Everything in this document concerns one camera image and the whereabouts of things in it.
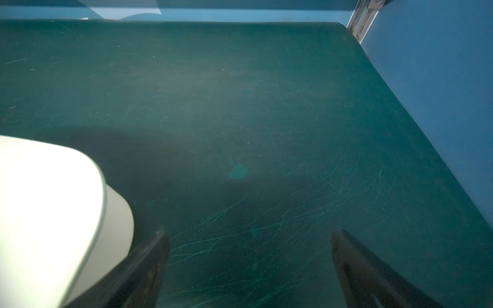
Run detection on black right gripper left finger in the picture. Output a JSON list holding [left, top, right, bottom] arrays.
[[66, 230, 171, 308]]

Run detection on white oval storage box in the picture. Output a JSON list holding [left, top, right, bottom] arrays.
[[1, 136, 134, 307]]

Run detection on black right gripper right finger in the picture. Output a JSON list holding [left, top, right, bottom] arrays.
[[331, 230, 443, 307]]

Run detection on aluminium corner frame post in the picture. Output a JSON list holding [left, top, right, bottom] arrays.
[[347, 0, 387, 44]]

